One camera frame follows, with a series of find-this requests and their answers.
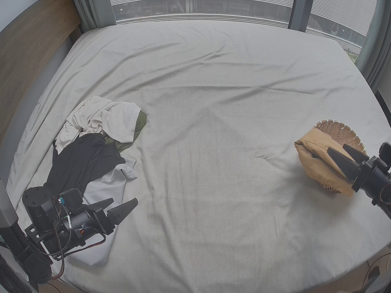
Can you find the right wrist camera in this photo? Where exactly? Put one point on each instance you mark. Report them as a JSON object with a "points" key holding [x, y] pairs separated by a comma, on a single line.
{"points": [[385, 153]]}

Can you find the pale grey garment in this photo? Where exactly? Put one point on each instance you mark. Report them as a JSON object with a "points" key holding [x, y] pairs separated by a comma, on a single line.
{"points": [[104, 200]]}

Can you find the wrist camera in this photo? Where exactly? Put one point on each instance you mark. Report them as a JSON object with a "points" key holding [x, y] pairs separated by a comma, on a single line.
{"points": [[385, 153], [71, 197]]}

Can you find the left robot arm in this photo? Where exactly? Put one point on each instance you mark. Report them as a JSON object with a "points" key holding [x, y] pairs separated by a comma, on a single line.
{"points": [[39, 206]]}

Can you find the cream garment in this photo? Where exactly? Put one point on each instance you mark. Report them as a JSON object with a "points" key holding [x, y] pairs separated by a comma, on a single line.
{"points": [[116, 124]]}

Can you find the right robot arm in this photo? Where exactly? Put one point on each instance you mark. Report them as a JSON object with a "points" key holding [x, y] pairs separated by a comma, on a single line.
{"points": [[386, 208]]}

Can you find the green garment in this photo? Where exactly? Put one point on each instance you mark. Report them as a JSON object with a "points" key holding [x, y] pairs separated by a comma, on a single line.
{"points": [[141, 122]]}

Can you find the round woven basket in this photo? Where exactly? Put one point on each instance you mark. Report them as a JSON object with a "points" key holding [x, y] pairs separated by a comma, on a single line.
{"points": [[342, 131]]}

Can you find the black garment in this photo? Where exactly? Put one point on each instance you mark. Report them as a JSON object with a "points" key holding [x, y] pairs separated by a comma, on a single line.
{"points": [[82, 160]]}

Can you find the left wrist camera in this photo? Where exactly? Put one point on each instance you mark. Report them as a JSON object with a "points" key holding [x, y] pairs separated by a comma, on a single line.
{"points": [[71, 197]]}

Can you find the grey-green curtain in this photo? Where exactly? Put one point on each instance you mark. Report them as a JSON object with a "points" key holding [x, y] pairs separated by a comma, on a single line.
{"points": [[377, 35], [91, 5]]}

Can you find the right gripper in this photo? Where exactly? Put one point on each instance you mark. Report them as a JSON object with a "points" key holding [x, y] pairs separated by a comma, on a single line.
{"points": [[374, 177]]}

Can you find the bed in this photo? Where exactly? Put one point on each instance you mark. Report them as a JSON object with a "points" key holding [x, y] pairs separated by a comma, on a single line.
{"points": [[213, 87]]}

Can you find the tan shorts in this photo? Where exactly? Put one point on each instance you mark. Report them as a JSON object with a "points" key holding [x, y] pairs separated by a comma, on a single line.
{"points": [[317, 160]]}

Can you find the window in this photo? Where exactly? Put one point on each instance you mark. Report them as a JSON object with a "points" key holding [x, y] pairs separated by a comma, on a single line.
{"points": [[302, 1]]}

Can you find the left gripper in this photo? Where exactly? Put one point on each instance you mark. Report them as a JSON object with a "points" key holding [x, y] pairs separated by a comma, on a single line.
{"points": [[82, 224]]}

